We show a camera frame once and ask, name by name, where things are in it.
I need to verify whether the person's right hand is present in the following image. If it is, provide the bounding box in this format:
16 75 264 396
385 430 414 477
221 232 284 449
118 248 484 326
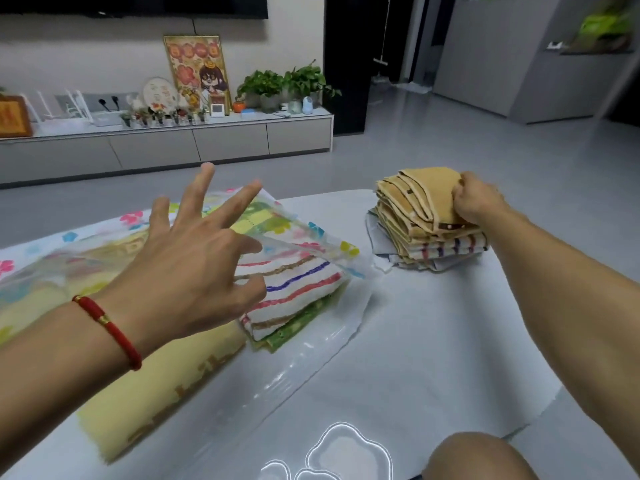
451 171 511 226

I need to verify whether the person's left hand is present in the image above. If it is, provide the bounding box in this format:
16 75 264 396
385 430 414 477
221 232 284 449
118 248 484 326
100 162 268 360

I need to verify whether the yellow-brown towel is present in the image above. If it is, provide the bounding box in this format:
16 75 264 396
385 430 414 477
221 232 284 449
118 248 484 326
376 167 483 235

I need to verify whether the clear flower-print storage bag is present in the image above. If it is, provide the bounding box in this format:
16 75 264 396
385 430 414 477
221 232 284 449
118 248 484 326
0 187 375 480

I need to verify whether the person's right forearm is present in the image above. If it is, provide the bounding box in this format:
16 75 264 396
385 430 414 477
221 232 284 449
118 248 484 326
487 195 640 475

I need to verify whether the person's left forearm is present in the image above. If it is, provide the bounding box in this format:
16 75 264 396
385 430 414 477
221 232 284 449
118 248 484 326
0 292 151 475

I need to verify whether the white striped folded towel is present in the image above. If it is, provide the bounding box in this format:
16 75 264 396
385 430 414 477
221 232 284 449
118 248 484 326
234 252 351 342

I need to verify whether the green folded towel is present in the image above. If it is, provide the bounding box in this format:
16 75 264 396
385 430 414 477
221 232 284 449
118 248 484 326
247 285 351 353

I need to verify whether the stack of folded towels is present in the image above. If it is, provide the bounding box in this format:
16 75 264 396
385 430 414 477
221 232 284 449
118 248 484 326
370 195 490 270

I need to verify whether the long grey media cabinet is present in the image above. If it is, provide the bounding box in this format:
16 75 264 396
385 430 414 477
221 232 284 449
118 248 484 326
0 107 335 186

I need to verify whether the row of small figurines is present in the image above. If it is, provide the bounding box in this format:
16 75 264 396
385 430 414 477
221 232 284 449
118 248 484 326
121 107 208 128

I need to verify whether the round decorated plate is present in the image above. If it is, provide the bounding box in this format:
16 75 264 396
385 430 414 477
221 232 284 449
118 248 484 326
141 77 180 113

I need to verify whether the green potted plant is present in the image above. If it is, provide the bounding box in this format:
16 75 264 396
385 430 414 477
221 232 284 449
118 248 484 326
282 60 342 108
236 70 286 114

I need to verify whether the pale yellow folded towel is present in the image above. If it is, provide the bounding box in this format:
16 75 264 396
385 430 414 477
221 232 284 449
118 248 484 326
0 230 248 463

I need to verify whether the white router with antennas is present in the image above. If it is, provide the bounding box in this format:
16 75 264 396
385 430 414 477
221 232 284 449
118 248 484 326
22 90 96 135

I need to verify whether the tall grey cabinet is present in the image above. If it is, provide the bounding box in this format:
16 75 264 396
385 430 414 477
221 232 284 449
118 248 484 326
432 0 636 125

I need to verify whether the framed cartoon picture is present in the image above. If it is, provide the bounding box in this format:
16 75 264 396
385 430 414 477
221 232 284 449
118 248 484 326
163 35 233 115

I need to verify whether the brown framed picture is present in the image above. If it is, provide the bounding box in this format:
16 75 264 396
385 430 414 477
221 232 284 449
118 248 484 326
0 95 33 139

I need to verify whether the black television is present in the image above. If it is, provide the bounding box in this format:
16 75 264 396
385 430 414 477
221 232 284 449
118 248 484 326
0 0 269 20

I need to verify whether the green plant on shelf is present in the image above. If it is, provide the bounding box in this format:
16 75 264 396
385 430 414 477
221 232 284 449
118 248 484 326
565 0 636 55

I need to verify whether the person's bare knee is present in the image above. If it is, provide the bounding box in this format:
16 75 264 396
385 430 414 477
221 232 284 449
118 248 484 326
422 432 538 480

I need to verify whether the red string bracelet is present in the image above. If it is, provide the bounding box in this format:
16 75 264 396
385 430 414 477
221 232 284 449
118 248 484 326
72 295 143 371

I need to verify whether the grey wall socket panel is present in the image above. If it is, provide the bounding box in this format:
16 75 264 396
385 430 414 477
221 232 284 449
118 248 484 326
55 92 141 115

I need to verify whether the mop with white handle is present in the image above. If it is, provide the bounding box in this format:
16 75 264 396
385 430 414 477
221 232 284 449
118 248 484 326
372 0 396 65

